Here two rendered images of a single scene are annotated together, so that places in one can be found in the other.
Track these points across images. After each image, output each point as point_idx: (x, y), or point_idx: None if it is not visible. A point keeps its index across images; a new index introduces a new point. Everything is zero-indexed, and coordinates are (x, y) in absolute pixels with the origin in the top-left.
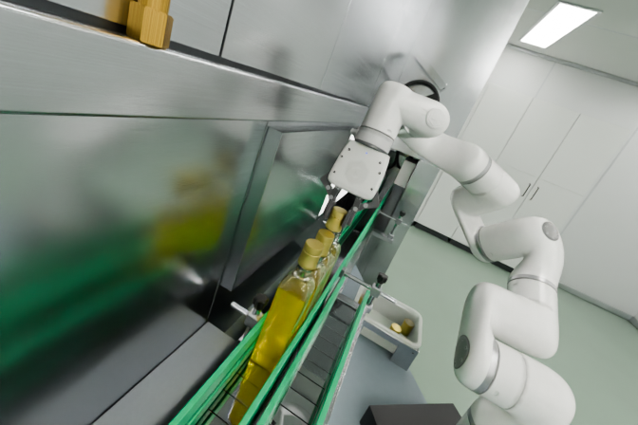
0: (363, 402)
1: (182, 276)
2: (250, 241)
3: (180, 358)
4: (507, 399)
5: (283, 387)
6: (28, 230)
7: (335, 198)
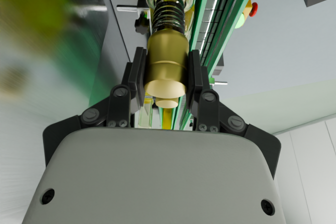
0: None
1: (105, 86)
2: (95, 64)
3: (123, 18)
4: None
5: (194, 46)
6: None
7: (136, 106)
